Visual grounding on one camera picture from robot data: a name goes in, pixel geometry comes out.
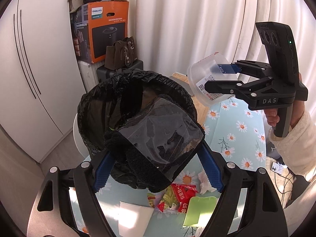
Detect red snack wrapper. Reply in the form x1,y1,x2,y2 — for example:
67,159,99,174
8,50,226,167
147,183,198,213

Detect white paper cup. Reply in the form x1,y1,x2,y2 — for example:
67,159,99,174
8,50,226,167
118,202,154,237

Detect black plastic tray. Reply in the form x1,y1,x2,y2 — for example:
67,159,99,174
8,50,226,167
107,95,204,182

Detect white tissue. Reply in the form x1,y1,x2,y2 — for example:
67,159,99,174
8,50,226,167
198,170,217,195

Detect cream sleeve right forearm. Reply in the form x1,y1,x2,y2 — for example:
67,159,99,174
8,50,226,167
269,111,316,182

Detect trash bin with black bag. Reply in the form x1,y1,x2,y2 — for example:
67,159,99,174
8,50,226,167
76,68,206,193

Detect person right hand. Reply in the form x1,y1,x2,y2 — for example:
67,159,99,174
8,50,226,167
262,72,305,129

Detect bamboo cutting board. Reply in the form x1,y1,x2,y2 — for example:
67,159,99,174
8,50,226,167
169,72,209,126

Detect white round chair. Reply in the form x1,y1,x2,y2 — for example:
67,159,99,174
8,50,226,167
73,115,90,161

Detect daisy print blue tablecloth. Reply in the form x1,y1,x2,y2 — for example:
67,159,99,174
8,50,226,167
67,96,268,237

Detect white smartphone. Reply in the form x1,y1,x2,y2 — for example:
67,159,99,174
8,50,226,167
271,162,284,175

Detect white curtain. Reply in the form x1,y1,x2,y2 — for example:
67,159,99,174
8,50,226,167
129,0,315,113

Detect black suitcase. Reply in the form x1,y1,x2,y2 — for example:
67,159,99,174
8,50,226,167
96,59,144,83

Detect white radiator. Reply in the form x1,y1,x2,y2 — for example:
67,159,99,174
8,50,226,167
77,60,104,93

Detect white wardrobe cabinet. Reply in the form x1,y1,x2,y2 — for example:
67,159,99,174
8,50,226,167
1,0,85,162

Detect brown leather handbag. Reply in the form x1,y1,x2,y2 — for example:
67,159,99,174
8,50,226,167
104,36,137,70

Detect orange Philips appliance box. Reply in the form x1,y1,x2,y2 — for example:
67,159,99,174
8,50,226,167
70,1,129,64

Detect beige handbag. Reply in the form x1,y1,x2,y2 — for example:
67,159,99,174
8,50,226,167
68,0,84,13

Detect black charging cable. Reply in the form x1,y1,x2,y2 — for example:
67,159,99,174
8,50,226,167
267,162,299,208

